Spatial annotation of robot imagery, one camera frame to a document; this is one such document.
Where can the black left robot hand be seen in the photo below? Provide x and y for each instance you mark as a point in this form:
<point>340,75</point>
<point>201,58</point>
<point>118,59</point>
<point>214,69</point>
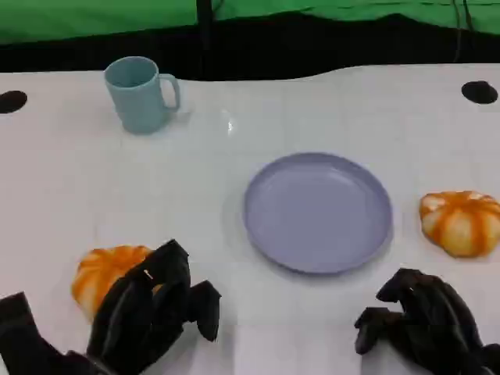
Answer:
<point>133,312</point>

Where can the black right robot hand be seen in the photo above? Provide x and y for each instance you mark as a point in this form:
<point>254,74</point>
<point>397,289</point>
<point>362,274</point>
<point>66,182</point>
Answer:
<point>433,324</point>

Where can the orange and white bread roll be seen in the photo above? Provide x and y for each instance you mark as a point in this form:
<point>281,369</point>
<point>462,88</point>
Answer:
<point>99,273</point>
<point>461,224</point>

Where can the lilac plate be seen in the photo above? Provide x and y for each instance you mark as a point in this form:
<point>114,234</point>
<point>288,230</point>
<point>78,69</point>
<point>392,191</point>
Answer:
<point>316,213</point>

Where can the pale green mug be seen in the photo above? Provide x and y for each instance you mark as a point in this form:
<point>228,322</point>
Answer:
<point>136,101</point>

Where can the black upright pole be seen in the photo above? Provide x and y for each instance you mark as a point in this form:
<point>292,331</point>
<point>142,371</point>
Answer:
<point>205,35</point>

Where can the green cloth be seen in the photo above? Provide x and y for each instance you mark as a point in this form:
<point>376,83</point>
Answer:
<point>97,15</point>

